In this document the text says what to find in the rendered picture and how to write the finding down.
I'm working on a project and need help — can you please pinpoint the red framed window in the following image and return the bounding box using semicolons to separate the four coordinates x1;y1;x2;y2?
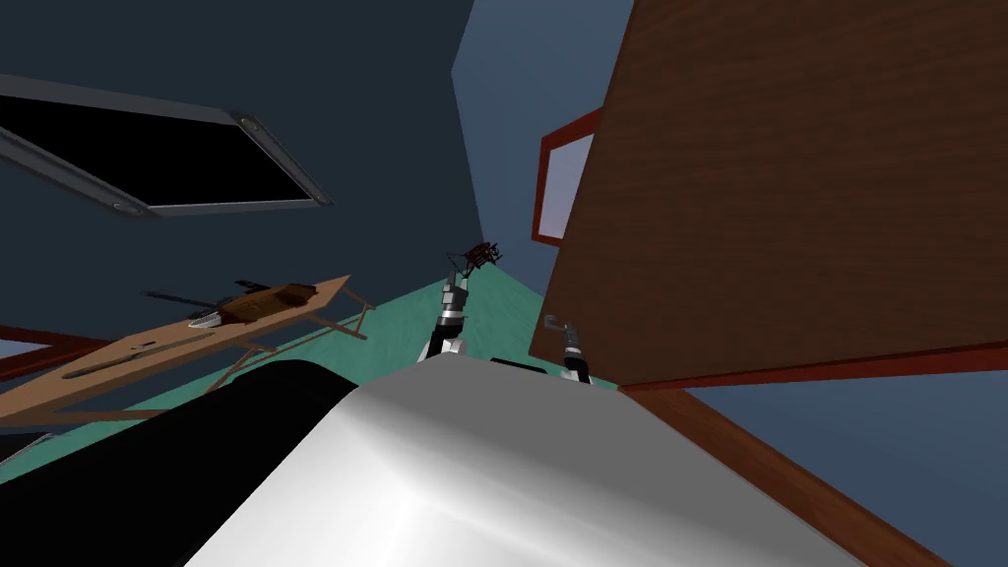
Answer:
531;106;604;250
0;324;113;384

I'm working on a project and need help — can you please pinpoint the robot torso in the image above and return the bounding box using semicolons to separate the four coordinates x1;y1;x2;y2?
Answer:
183;352;869;567

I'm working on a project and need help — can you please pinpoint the brown wooden door leaf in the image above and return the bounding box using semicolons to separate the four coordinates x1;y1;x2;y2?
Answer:
527;0;1008;389

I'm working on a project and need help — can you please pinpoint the light wooden table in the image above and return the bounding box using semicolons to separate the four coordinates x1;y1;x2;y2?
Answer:
0;274;379;431

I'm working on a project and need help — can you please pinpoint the black grey-framed wall screen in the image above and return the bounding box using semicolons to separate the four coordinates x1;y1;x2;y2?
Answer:
0;74;336;221

